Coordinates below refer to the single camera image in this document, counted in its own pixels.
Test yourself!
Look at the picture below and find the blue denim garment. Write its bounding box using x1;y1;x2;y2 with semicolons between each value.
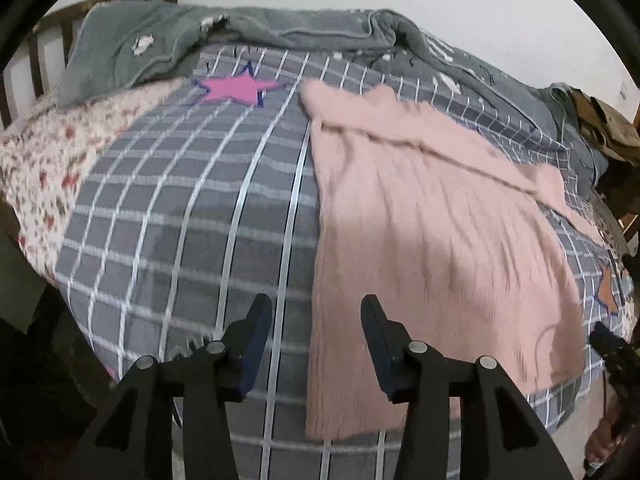
540;82;611;191

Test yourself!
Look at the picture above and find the grey checked star bed cover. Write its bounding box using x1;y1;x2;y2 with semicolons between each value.
52;42;636;480

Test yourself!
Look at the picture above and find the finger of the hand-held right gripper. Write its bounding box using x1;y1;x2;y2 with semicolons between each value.
590;322;625;363

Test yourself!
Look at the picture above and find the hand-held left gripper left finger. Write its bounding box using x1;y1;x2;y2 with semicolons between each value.
55;293;273;480

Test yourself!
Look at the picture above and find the dark wooden headboard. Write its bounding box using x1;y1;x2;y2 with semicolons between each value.
0;0;179;131

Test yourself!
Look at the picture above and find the person's right hand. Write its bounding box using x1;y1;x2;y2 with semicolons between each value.
584;402;621;477

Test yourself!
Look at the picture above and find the grey-green fleece blanket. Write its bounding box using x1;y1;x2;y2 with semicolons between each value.
57;0;601;196

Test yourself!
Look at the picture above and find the camouflage garment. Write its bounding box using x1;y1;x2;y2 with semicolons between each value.
570;87;640;161

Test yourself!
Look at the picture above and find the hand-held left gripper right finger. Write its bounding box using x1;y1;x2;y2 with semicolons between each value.
360;294;576;480

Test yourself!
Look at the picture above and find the pink knit sweater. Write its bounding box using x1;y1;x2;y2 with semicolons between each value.
298;78;603;440

